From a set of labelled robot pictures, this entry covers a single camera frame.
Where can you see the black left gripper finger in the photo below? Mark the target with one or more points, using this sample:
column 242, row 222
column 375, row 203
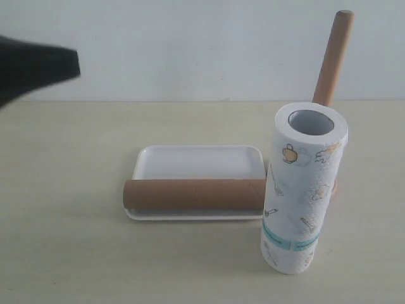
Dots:
column 29, row 66

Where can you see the brown cardboard tube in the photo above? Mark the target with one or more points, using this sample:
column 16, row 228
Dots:
column 190, row 194

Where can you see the white printed paper towel roll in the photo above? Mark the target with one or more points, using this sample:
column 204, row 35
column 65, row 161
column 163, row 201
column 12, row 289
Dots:
column 306, row 148

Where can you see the wooden paper towel holder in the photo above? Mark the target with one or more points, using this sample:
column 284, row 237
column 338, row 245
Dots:
column 333, row 57

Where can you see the white rectangular tray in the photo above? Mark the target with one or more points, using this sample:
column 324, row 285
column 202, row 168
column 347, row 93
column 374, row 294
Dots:
column 195, row 162

